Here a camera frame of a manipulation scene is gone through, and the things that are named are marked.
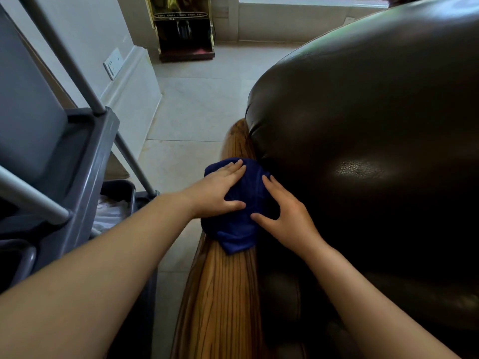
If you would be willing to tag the person's left hand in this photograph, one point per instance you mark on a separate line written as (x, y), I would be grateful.
(211, 192)

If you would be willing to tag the person's right hand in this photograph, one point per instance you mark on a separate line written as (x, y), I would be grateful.
(288, 220)

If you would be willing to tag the person's left thumb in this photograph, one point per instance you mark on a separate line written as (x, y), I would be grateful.
(234, 207)

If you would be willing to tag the person's right thumb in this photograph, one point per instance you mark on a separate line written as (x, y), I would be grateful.
(264, 219)

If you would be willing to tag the blue cleaning cloth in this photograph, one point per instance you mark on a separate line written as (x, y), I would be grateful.
(243, 220)

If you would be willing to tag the person's right forearm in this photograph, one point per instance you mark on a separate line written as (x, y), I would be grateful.
(366, 306)

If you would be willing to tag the person's left forearm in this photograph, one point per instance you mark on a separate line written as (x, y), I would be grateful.
(97, 272)

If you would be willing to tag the wooden sofa armrest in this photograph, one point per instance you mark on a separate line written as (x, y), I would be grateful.
(220, 295)

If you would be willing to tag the white plastic bag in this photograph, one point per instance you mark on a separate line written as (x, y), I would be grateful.
(106, 214)

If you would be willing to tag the dark brown leather sofa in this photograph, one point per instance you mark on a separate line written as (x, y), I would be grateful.
(374, 145)

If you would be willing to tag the gold shoe polishing machine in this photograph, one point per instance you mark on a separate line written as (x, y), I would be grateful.
(183, 29)

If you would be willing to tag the grey cleaning cart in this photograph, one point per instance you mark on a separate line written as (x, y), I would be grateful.
(52, 164)

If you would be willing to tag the white wall socket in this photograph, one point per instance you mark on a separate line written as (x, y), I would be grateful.
(113, 63)

